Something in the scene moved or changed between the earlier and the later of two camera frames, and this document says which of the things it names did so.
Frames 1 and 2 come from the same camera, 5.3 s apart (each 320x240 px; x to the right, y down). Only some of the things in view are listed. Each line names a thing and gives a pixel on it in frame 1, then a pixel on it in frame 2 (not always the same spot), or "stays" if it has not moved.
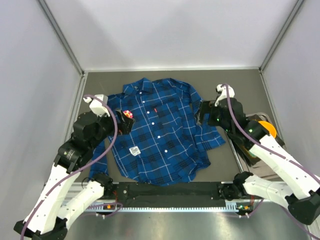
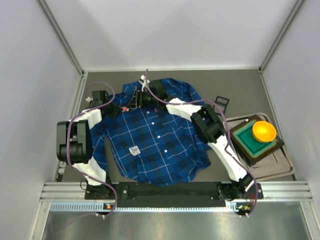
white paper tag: (134, 150) stays
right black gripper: (208, 113) -> (139, 98)
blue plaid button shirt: (167, 144) stays
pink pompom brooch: (127, 113) -> (124, 109)
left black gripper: (119, 121) -> (116, 110)
